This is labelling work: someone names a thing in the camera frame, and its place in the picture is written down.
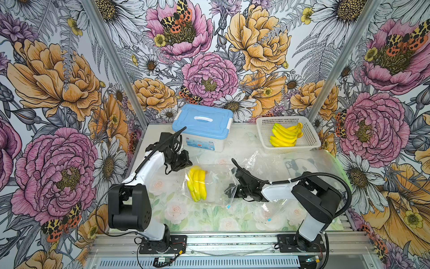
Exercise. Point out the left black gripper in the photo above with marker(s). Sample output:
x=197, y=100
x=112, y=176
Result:
x=185, y=163

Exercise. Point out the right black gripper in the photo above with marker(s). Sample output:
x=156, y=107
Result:
x=232, y=189

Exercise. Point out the yellow banana bunch small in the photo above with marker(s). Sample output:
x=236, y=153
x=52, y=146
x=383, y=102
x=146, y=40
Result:
x=284, y=136

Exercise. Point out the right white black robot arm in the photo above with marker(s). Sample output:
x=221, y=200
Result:
x=319, y=199

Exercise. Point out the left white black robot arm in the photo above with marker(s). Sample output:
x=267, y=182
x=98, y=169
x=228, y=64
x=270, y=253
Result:
x=129, y=206

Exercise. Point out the blue lid storage box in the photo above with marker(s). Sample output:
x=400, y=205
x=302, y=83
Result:
x=203, y=127

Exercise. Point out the white plastic basket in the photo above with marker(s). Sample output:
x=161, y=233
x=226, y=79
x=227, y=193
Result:
x=309, y=141

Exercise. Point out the small green circuit board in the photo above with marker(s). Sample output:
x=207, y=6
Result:
x=160, y=262

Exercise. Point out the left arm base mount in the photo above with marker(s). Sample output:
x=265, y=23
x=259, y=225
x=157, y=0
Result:
x=171, y=244

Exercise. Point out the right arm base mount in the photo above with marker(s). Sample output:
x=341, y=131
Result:
x=294, y=243

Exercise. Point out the aluminium front rail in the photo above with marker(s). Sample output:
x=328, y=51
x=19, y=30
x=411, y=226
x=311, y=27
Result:
x=245, y=250

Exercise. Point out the left aluminium corner post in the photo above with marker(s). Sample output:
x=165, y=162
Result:
x=110, y=49

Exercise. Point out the aluminium corner post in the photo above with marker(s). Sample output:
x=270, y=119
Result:
x=361, y=26
x=110, y=49

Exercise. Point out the right aluminium corner post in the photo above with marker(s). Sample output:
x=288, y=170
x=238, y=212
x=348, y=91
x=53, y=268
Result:
x=361, y=26

